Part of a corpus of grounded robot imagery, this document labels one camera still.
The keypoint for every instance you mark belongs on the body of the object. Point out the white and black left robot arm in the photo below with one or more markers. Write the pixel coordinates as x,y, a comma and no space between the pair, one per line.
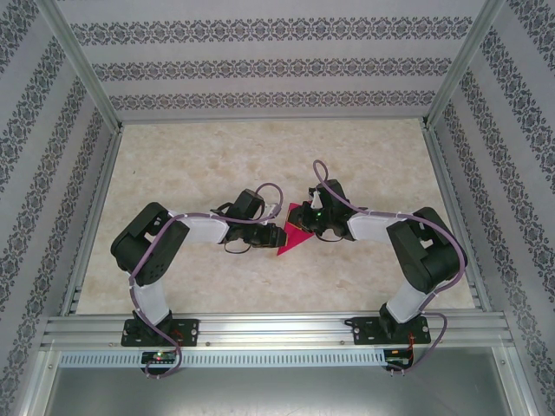
204,227

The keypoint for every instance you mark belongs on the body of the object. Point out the long aluminium mounting rail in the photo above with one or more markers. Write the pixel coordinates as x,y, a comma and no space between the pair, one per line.
277,329

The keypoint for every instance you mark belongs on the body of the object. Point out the aluminium table side rail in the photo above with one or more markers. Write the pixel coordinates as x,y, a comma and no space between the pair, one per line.
455,216
93,225

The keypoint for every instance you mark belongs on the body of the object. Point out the grey sheet metal tray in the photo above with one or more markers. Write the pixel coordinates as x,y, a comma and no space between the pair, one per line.
277,394

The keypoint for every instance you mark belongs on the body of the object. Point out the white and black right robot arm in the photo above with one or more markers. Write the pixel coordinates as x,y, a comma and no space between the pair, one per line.
368,227

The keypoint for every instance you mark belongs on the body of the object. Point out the aluminium left table side rail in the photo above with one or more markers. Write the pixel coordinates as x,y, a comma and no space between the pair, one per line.
93,225

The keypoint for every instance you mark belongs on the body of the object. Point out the aluminium left frame post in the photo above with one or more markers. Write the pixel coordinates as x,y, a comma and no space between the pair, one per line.
82,65

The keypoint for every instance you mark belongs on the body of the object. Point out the aluminium frame post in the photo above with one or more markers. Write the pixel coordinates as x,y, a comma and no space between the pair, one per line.
82,65
466,65

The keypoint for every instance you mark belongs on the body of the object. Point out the aluminium right frame post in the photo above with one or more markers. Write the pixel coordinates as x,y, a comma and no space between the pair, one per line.
466,65

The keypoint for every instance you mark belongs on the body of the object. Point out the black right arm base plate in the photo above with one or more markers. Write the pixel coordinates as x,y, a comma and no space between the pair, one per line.
362,331

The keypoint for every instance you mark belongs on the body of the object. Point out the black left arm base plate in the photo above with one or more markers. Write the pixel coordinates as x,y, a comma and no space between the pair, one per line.
188,331

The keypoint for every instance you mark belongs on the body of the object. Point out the pink square paper sheet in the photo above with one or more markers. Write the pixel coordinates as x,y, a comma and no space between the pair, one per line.
295,242

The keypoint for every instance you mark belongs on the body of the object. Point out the aluminium right table side rail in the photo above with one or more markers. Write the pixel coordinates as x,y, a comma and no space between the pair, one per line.
455,216

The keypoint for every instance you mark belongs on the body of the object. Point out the circuit board with green light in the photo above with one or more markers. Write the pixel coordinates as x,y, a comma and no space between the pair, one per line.
158,357

